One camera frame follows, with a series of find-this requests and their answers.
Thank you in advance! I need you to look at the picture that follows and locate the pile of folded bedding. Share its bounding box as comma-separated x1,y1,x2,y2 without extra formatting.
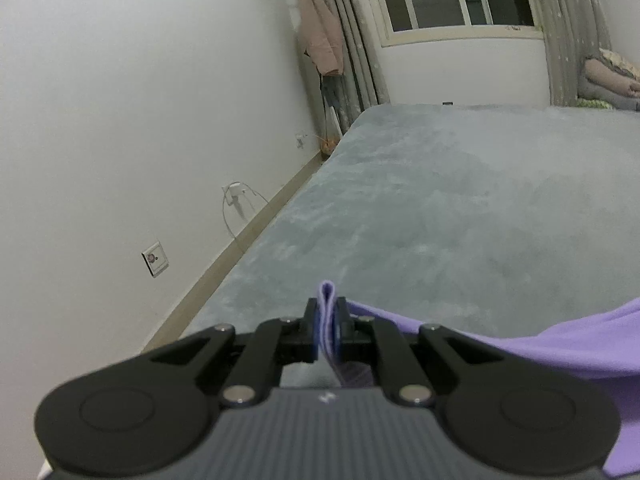
575,47,640,112

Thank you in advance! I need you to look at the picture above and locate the white charger with cable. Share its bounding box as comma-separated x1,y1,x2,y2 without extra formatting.
221,182,271,242

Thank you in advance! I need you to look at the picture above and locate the grey curtain beside jacket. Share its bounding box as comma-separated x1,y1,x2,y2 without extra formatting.
300,0,392,137

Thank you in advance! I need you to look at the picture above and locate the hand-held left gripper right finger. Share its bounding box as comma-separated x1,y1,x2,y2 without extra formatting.
332,297,506,408

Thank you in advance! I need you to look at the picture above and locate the pink hanging jacket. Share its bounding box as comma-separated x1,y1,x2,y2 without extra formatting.
297,0,347,78

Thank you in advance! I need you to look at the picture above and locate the grey curtain beside bedding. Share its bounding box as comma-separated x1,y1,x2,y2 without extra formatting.
516,0,617,107

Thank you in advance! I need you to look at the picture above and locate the grey plush bed blanket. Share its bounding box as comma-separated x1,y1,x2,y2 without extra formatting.
144,103,640,392

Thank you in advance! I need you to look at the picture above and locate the purple garment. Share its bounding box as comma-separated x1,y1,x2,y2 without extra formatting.
317,280,640,480

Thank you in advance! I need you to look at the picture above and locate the square wall socket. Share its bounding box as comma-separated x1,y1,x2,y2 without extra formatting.
141,240,171,279

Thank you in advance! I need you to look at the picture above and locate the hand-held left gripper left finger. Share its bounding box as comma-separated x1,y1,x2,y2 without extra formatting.
149,297,322,407

